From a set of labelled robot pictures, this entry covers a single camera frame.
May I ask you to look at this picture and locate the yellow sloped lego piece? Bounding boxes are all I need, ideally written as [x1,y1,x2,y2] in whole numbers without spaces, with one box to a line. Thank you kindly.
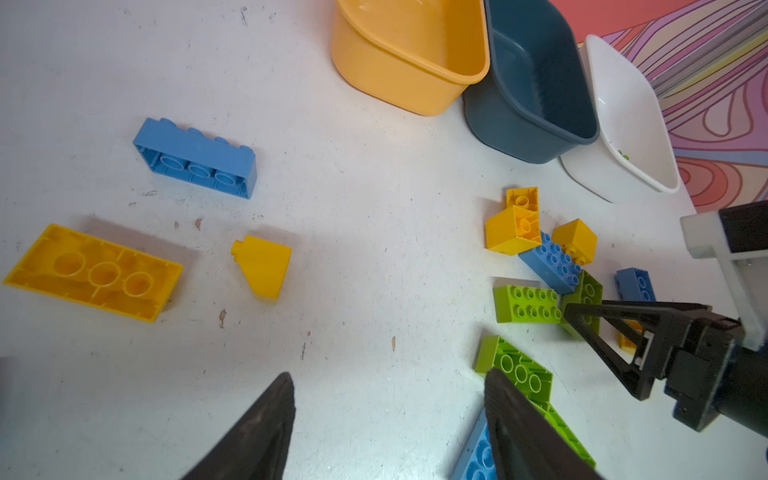
[231,236,292,303]

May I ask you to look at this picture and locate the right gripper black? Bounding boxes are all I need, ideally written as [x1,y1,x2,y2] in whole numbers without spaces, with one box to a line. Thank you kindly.
[563,300,767,437]

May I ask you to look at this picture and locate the white plastic bin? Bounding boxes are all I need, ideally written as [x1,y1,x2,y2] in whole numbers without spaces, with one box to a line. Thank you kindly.
[560,35,682,204]

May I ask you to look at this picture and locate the yellow lego cube right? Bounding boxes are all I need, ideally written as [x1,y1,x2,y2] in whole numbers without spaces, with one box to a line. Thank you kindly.
[551,219,598,266]

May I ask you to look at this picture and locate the blue lego brick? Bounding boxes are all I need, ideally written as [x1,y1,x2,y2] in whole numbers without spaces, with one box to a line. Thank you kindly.
[519,233,582,295]
[450,410,497,480]
[614,268,656,302]
[133,118,257,199]

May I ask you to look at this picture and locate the green lego brick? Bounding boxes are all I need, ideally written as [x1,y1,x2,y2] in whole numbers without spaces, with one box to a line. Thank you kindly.
[493,285,563,324]
[474,336,553,405]
[559,269,603,340]

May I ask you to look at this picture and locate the yellow small lego brick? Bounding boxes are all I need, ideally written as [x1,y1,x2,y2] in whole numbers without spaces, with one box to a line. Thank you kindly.
[506,187,539,213]

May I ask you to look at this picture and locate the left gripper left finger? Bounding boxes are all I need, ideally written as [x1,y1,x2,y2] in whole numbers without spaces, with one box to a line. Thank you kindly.
[184,372,296,480]

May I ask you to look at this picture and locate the yellow lego brick right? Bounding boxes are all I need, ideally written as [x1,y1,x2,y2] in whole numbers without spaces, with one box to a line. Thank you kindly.
[618,320,643,355]

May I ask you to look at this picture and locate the yellow flat lego brick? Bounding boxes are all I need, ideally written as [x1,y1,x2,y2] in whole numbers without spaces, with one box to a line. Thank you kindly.
[4,224,183,323]

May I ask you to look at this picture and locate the dark teal plastic bin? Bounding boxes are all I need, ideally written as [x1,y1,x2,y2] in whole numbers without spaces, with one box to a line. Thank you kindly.
[463,0,600,164]

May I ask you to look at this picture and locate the green lego brick lowest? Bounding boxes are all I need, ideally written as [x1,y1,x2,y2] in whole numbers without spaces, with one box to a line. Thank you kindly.
[532,401,596,469]

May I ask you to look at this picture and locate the yellow plastic bin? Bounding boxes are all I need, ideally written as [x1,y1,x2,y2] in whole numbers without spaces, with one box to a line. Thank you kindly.
[330,0,490,116]

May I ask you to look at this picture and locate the yellow lego cube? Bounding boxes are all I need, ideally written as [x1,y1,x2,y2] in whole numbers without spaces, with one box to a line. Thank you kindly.
[485,206,542,256]
[551,219,598,266]

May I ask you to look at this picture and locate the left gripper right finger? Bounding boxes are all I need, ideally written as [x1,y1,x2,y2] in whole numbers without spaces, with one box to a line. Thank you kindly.
[484,369,600,480]

